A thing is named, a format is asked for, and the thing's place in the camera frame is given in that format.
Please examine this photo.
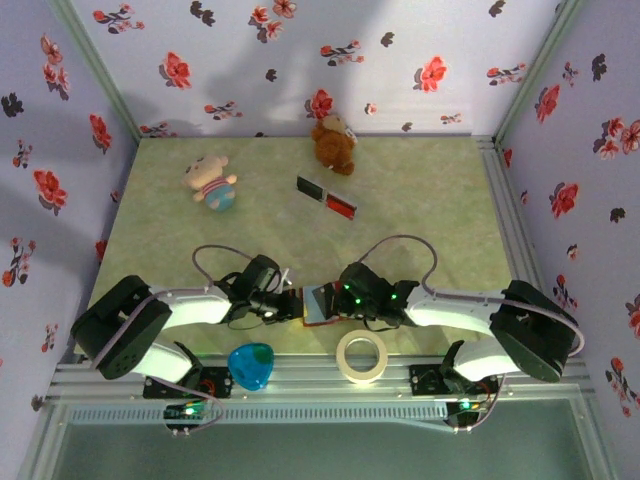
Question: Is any red leather card holder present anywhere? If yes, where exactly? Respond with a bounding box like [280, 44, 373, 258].
[300, 282, 347, 329]

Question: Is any blue translucent plastic toy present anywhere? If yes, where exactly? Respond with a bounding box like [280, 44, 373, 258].
[227, 342, 275, 392]

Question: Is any cream masking tape roll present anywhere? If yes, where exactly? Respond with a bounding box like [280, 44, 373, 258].
[335, 328, 389, 387]

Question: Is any pink striped plush doll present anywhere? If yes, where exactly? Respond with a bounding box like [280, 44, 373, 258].
[180, 154, 239, 214]

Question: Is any left controller board green light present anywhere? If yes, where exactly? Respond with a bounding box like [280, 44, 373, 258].
[163, 402, 209, 422]

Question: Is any controller board green light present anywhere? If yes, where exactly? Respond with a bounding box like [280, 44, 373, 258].
[446, 397, 482, 427]
[163, 402, 209, 422]

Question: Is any right controller board green light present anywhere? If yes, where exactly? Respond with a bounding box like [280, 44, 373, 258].
[446, 397, 482, 427]

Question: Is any brown teddy bear plush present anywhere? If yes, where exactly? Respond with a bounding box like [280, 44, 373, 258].
[310, 114, 359, 177]

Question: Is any aluminium long frame rail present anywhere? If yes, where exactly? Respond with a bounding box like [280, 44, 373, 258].
[47, 353, 599, 401]

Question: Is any lavender right arm cable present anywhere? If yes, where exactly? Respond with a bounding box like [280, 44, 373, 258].
[355, 233, 440, 297]

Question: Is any lavender arm cable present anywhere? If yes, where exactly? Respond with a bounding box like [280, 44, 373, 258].
[355, 233, 440, 297]
[92, 243, 256, 371]

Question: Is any lavender left arm cable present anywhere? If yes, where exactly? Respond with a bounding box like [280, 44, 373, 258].
[92, 243, 256, 371]

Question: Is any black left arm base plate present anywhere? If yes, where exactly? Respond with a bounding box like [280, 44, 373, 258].
[143, 366, 234, 401]

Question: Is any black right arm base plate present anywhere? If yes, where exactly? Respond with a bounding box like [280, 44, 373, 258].
[408, 363, 501, 397]

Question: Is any white slotted cable duct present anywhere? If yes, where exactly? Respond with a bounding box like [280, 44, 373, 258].
[67, 403, 449, 427]

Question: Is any lavender left base cable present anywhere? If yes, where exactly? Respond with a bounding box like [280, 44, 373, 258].
[166, 393, 227, 437]

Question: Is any lavender base cable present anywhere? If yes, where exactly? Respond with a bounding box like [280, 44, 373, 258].
[166, 393, 227, 437]
[444, 373, 507, 434]

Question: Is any aluminium side frame rail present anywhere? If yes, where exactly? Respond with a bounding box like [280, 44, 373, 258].
[477, 135, 569, 357]

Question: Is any lavender right base cable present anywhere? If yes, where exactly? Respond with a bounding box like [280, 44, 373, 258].
[444, 373, 507, 434]

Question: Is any aluminium corner post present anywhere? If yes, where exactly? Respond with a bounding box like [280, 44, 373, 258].
[48, 0, 142, 147]
[492, 0, 587, 147]

